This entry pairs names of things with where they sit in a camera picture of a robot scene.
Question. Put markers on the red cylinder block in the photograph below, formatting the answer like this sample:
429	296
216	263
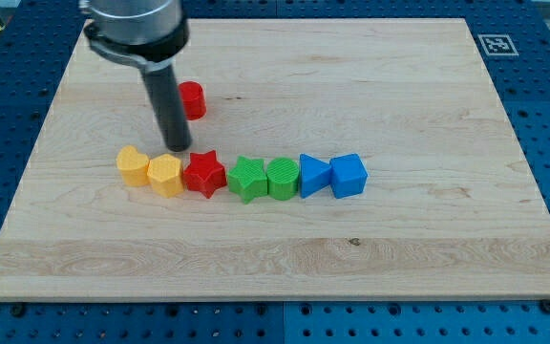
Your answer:
193	99

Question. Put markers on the blue triangle block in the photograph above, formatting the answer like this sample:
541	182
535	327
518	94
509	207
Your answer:
314	175

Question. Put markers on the yellow hexagon block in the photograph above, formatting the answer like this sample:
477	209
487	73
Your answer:
165	174

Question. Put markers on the yellow heart block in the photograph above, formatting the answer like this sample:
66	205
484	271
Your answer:
132	166

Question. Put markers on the red star block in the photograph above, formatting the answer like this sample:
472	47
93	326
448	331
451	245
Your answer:
204	173

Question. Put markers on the green cylinder block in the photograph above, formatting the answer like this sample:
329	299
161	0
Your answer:
282	176

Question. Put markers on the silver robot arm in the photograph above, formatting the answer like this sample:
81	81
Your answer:
146	35

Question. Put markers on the white fiducial marker tag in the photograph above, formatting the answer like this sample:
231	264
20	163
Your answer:
495	44

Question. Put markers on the green star block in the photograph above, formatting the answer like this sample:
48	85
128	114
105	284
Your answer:
247	179

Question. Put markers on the wooden board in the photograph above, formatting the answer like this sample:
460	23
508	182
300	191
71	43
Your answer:
451	210

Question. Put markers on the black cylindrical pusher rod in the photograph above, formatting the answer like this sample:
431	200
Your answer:
163	91

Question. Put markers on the blue cube block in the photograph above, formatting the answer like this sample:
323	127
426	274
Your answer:
348	175

